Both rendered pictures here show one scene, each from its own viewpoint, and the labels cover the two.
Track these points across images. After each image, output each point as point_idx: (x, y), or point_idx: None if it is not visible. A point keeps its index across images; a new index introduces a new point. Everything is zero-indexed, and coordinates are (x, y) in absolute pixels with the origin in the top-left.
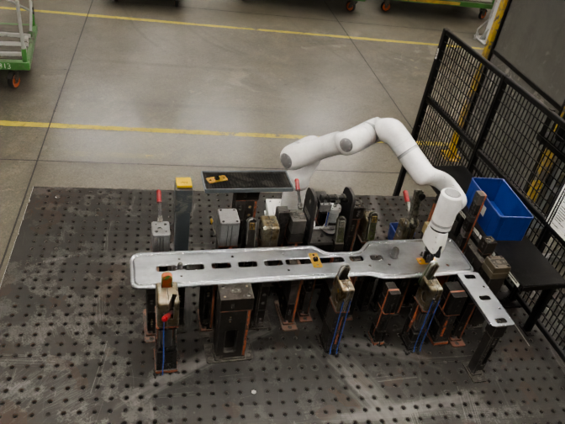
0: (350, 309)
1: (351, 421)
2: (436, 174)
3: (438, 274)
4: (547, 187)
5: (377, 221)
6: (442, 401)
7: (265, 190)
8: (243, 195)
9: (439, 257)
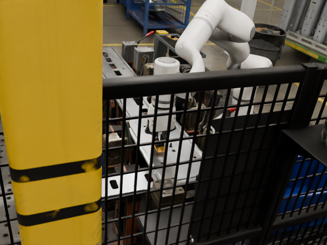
0: (131, 155)
1: None
2: (185, 46)
3: (143, 155)
4: (311, 175)
5: (189, 107)
6: None
7: (172, 49)
8: (171, 52)
9: (145, 131)
